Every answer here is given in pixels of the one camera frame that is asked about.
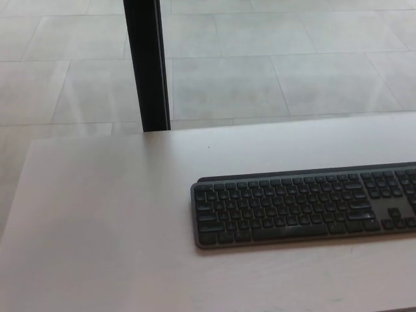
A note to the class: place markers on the black window frame post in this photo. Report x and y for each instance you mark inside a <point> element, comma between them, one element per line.
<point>148,65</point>

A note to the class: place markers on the black computer keyboard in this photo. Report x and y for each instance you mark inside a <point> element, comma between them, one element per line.
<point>276,211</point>

